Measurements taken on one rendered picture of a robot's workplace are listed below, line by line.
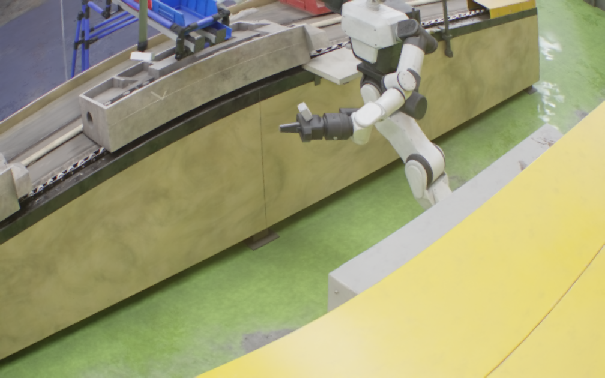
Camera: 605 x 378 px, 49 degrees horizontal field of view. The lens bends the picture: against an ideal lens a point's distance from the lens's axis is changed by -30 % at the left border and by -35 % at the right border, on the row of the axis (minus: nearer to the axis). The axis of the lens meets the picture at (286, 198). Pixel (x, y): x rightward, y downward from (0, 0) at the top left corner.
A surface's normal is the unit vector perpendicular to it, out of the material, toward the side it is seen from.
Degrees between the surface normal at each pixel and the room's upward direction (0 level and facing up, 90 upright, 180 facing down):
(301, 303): 0
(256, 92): 90
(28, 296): 90
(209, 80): 80
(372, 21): 45
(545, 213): 0
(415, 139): 40
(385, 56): 98
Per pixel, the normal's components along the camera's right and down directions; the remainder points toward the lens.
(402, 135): -0.65, 0.48
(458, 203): -0.04, -0.80
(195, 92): 0.61, 0.30
